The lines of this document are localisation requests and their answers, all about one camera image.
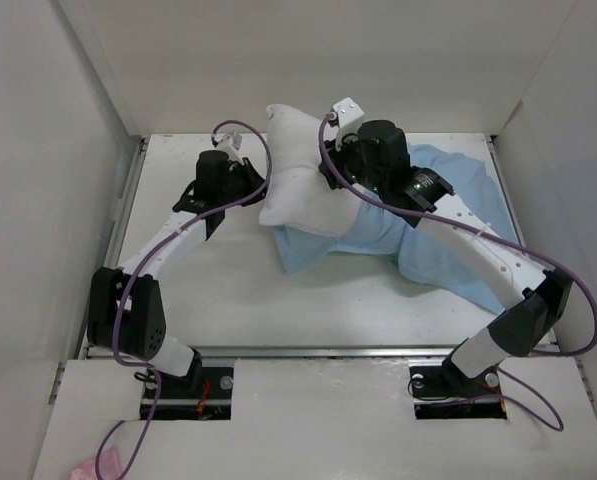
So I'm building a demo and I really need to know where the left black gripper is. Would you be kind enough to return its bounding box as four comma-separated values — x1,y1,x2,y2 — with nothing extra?
218,157,273,207

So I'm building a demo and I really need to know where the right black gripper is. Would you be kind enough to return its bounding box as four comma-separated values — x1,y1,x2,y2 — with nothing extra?
320,125,387,195

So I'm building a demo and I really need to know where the white pillow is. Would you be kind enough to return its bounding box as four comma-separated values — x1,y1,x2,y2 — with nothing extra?
259,104,361,238

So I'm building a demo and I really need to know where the light blue pillowcase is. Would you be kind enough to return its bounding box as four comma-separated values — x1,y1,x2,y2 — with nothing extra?
268,145,516,314

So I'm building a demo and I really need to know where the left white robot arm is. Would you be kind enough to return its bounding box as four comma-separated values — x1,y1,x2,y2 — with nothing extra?
87,149,267,397

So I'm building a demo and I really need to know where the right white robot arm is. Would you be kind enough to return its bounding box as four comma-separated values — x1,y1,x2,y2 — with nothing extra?
318,113,574,394

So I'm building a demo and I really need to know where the pink plastic bag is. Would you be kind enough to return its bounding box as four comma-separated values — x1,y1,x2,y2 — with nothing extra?
68,447,123,480

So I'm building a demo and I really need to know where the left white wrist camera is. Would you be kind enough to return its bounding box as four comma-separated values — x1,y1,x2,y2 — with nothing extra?
211,132,242,163

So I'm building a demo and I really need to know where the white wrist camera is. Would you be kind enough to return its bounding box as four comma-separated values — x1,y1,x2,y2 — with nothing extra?
328,97,365,136
211,132,242,163

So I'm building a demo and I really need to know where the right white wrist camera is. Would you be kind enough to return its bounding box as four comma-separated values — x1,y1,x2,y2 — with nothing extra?
328,97,365,136

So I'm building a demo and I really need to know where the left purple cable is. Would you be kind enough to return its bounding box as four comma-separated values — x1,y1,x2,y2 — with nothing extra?
93,119,274,479

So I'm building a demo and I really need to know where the purple cable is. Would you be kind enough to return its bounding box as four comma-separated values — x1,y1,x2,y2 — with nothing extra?
317,113,597,432
93,119,274,479

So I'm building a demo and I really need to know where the aluminium front rail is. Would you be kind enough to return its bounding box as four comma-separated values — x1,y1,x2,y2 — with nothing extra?
85,342,562,361

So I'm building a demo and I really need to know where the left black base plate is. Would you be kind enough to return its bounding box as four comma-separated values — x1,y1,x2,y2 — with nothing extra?
134,366,234,421

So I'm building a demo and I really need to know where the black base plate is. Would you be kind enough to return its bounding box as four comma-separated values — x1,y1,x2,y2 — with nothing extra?
407,365,507,420
134,366,234,421

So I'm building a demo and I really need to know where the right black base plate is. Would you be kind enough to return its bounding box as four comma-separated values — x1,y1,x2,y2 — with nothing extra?
407,365,507,420

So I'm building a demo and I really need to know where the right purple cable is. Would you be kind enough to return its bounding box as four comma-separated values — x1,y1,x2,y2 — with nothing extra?
317,113,597,432

